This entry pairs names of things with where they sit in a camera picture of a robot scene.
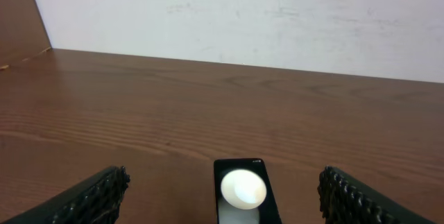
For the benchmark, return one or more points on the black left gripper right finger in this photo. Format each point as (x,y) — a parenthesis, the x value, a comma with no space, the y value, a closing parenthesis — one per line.
(344,199)

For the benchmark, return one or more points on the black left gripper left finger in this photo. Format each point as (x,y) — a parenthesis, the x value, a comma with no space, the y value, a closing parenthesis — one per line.
(96,200)

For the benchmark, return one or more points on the black flip smartphone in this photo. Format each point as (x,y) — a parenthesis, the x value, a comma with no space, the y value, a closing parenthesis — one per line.
(243,192)

